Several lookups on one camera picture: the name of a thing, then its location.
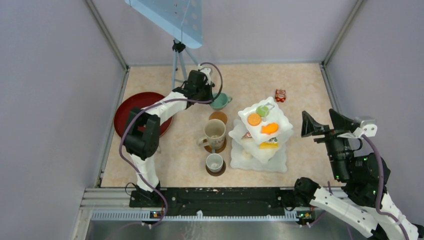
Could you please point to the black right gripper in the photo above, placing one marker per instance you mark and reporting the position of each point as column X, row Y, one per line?
column 309, row 126

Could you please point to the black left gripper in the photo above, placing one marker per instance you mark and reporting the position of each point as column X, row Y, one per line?
column 209, row 97

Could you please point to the teal ceramic cup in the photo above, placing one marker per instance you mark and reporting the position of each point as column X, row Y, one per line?
column 220, row 101

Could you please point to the dark brown wooden coaster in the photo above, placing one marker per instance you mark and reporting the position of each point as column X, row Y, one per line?
column 218, row 173

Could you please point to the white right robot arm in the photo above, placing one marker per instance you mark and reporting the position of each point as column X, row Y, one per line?
column 370, row 210

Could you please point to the white tiered serving stand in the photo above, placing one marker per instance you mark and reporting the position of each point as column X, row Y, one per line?
column 259, row 137

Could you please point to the round green macaron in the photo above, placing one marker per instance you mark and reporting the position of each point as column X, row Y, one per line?
column 262, row 111

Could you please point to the orange fish-shaped cookie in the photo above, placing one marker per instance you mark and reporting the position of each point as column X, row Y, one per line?
column 269, row 129

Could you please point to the blue tripod stand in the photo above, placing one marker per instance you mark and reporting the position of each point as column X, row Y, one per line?
column 178, row 62

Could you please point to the beige ceramic mug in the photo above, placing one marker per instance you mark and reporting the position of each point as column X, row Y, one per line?
column 213, row 134

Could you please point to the blue perforated panel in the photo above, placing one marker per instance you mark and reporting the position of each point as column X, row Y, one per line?
column 182, row 19

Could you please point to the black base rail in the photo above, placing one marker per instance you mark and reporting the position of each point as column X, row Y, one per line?
column 219, row 201

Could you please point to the round red lacquer tray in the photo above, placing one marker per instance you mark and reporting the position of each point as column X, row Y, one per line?
column 140, row 101

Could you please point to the yellow cheesecake slice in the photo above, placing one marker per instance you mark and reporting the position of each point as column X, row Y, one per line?
column 269, row 144

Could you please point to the grey ceramic cup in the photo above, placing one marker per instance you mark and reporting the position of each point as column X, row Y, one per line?
column 214, row 162

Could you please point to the light wooden coaster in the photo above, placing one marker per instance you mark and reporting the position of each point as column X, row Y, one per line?
column 219, row 115

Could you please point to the round beige biscuit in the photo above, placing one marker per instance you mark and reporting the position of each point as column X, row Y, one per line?
column 254, row 119

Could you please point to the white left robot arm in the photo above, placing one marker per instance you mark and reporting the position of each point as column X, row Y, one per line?
column 141, row 137

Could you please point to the white cream puff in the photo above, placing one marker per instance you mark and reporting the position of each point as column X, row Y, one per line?
column 246, row 155

